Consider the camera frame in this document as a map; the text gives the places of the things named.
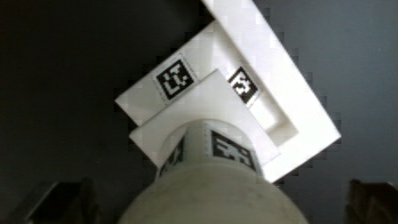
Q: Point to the white L-shaped fence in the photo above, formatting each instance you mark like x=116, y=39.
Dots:
x=265, y=55

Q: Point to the white lamp bulb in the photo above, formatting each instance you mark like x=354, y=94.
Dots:
x=210, y=190

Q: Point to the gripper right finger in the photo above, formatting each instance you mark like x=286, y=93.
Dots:
x=372, y=203

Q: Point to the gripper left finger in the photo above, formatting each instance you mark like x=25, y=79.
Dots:
x=59, y=204

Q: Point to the white lamp base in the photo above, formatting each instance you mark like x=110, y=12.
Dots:
x=205, y=86

